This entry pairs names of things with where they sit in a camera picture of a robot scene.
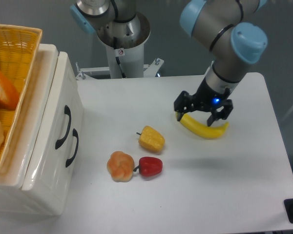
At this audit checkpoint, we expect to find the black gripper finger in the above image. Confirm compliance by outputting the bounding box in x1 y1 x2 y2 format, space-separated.
207 99 233 127
174 91 194 121

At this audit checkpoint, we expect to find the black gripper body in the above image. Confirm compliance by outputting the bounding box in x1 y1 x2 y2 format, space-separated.
186 78 231 114

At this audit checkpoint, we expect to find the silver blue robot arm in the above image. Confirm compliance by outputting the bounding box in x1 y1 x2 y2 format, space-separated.
174 0 268 126

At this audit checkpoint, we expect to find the white drawer cabinet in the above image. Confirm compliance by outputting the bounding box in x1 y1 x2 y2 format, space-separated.
0 43 64 217

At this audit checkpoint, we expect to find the yellow banana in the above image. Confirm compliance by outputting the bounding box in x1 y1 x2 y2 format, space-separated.
179 114 230 139

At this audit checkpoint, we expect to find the yellow bell pepper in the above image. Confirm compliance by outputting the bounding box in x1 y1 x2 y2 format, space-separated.
137 126 166 153

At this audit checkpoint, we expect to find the red bell pepper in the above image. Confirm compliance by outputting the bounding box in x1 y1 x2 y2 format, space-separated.
133 156 163 177

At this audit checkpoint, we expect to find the round bread bun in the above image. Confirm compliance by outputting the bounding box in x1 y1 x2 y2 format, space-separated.
106 151 134 182

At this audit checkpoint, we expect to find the yellow wicker basket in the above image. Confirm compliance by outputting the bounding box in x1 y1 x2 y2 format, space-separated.
0 24 42 170

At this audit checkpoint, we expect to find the orange baguette bread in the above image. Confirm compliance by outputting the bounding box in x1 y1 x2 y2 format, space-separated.
0 71 20 111

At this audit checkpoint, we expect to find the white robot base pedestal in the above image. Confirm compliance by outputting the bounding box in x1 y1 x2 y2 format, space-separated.
69 0 165 80

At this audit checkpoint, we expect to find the lower drawer black handle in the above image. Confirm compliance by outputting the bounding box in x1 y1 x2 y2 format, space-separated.
65 128 79 168

